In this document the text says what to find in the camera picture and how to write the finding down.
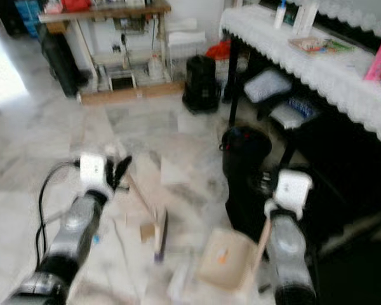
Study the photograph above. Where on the white plastic jug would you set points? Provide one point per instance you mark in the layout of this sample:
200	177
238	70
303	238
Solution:
155	67

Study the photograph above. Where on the black framed table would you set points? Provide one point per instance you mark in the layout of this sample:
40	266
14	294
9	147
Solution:
233	82

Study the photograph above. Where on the red plastic bag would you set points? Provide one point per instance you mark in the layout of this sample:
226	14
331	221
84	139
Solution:
218	49

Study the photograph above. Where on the colourful flat tray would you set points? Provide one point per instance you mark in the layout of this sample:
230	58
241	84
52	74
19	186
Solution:
320	46

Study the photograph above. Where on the tall black bag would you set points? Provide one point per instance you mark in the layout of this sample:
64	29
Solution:
60	60

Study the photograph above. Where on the blue plastic crate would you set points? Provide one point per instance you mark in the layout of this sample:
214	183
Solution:
26	16

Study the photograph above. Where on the white upright box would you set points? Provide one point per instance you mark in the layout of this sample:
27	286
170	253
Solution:
306	18

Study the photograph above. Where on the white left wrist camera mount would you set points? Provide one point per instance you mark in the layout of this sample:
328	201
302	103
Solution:
94	171

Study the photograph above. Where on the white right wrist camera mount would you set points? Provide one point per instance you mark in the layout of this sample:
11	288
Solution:
292	190

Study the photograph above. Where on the white bottle with blue cap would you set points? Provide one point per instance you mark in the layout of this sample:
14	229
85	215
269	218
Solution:
280	14

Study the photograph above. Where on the brown cardboard box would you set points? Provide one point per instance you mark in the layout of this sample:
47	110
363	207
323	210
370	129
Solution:
147	232

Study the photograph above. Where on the white and blue package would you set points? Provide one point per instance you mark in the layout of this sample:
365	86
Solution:
295	112

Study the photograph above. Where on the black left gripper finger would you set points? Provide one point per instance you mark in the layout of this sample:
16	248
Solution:
121	171

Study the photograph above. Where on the white bubble wrap bundle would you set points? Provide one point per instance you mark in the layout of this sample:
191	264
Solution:
268	84

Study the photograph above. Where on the pink box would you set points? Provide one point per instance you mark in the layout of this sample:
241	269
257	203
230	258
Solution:
380	54

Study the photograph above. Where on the wooden top utility shelf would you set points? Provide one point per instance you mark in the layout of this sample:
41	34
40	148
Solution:
108	35

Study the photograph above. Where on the white lace tablecloth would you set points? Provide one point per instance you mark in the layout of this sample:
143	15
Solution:
336	76

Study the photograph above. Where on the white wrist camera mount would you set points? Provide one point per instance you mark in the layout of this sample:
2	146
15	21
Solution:
94	171
292	190

